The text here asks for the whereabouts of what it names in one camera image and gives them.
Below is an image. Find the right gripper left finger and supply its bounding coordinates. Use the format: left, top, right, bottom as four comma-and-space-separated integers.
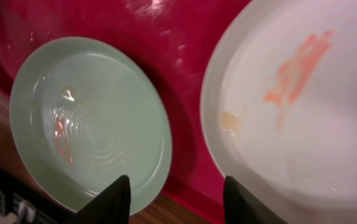
63, 175, 131, 224

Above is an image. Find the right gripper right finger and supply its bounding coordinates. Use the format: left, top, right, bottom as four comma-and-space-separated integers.
223, 175, 287, 224

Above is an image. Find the mint green plate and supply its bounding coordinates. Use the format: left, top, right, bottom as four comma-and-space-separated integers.
9, 37, 172, 214

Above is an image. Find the red plastic tray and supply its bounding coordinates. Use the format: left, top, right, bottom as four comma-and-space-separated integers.
0, 0, 246, 223

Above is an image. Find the white plate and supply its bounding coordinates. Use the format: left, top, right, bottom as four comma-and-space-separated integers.
200, 0, 357, 223

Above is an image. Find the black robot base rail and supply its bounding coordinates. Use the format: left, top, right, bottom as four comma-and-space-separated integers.
0, 168, 73, 224

